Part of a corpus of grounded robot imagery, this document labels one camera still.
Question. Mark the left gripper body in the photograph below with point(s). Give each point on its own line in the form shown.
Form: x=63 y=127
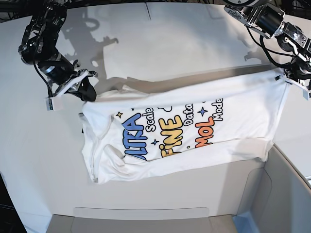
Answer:
x=295 y=76

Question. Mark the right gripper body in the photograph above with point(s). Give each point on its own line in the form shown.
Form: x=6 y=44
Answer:
x=63 y=76

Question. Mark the white printed t-shirt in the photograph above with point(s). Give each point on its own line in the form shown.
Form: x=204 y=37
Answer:
x=131 y=135

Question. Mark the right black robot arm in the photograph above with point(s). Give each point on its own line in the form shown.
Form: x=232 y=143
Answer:
x=38 y=48

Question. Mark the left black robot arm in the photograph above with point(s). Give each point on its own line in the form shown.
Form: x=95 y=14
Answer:
x=283 y=43

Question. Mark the grey plastic bin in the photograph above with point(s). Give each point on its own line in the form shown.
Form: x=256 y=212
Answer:
x=239 y=197

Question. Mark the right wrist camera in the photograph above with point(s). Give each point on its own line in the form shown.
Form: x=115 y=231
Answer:
x=53 y=103

